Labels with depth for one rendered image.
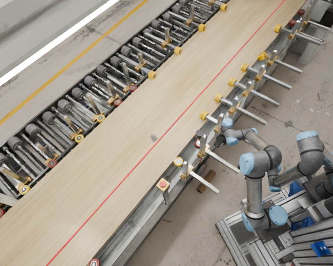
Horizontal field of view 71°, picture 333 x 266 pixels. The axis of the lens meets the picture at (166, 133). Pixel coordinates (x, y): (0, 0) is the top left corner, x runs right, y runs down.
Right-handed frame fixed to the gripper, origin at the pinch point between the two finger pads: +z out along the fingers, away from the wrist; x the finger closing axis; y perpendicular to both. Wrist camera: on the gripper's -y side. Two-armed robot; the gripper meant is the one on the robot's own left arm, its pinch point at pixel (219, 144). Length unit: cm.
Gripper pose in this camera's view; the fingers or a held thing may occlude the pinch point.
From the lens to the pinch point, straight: 202.9
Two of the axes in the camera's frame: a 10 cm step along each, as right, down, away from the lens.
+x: -7.7, -5.3, 3.6
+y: 6.4, -6.9, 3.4
